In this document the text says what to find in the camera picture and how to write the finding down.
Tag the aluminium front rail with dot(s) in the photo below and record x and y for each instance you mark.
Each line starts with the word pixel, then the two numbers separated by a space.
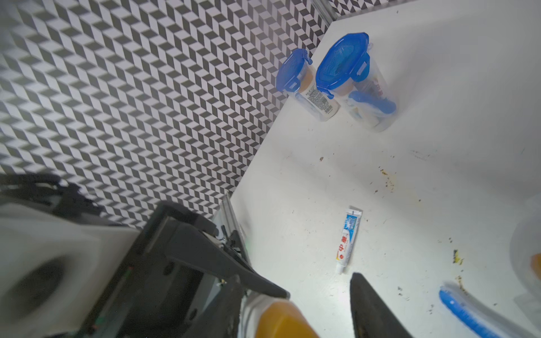
pixel 230 233

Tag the blue lid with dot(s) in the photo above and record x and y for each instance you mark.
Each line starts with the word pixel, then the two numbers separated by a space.
pixel 293 71
pixel 347 62

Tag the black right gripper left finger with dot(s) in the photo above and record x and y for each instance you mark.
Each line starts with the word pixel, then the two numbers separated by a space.
pixel 222 316

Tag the shampoo bottle gold cap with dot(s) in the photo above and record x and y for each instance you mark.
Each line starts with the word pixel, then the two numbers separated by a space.
pixel 264 316

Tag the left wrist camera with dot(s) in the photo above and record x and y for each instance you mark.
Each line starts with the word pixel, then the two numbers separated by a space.
pixel 53 271

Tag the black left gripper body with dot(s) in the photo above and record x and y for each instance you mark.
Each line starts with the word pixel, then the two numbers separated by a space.
pixel 151 295

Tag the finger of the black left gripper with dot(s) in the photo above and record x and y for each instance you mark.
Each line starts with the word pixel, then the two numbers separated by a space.
pixel 193 249

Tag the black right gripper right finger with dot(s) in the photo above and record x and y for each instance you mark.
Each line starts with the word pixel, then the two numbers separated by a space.
pixel 371 317

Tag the clear plastic cup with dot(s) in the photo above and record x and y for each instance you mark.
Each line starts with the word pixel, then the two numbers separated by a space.
pixel 305 91
pixel 524 247
pixel 366 115

